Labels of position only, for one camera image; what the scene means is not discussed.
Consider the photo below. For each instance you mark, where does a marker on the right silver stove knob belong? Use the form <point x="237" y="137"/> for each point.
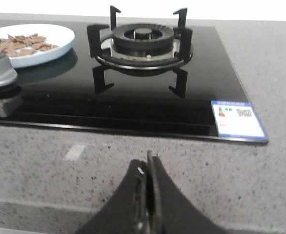
<point x="8" y="75"/>

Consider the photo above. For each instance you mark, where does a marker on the black glass cooktop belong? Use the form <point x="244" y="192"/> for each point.
<point x="61" y="94"/>

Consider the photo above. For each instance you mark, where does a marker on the blue energy label sticker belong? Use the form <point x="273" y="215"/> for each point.
<point x="237" y="120"/>

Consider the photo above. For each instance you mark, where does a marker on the light blue plate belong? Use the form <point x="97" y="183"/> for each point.
<point x="55" y="34"/>

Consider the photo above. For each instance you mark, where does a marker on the right black pan support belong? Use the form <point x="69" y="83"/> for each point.
<point x="101" y="48"/>

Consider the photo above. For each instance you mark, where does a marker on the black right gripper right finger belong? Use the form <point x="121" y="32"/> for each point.
<point x="170" y="212"/>

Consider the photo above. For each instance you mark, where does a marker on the pile of brown meat pieces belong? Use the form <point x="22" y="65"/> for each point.
<point x="21" y="45"/>

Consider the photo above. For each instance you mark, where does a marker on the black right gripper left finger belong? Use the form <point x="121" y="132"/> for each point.
<point x="126" y="211"/>

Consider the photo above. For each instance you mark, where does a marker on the right gas burner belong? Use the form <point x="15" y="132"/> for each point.
<point x="140" y="39"/>

